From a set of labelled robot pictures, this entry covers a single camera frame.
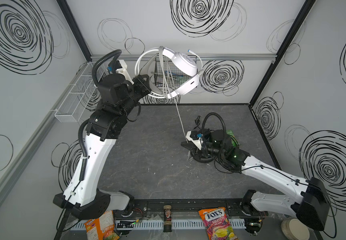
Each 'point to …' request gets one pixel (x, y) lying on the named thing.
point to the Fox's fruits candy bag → (218, 226)
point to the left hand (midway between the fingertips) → (150, 75)
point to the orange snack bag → (101, 228)
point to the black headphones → (203, 160)
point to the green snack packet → (230, 132)
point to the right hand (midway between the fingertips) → (180, 143)
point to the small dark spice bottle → (167, 223)
